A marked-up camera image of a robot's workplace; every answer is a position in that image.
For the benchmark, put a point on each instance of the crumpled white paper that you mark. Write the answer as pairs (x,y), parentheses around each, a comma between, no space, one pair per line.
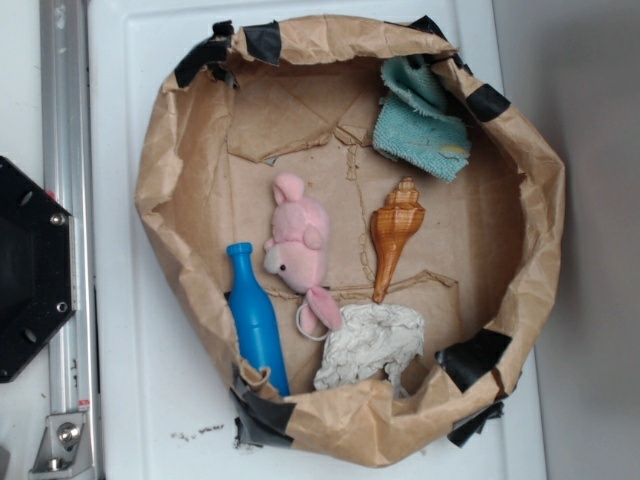
(374,338)

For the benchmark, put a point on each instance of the blue plastic bottle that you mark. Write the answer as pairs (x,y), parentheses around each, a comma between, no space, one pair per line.
(255,319)

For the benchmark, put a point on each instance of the light blue terry cloth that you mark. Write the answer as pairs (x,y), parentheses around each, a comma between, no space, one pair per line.
(414,125)

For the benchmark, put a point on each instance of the brown conch seashell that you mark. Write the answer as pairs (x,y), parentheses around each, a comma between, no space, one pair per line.
(391,227)

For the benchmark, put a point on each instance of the aluminium extrusion rail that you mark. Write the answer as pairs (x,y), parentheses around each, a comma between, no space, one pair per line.
(73,351)

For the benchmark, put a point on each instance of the metal corner bracket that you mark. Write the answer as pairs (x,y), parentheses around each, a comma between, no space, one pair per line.
(65,449)

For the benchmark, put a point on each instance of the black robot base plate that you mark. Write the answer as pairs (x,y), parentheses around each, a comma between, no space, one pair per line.
(36,273)

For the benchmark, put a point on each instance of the brown paper bag bin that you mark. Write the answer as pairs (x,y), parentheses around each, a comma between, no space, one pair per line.
(303,96)

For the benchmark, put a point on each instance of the pink plush pig toy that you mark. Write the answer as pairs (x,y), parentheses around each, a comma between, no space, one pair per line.
(297,252)

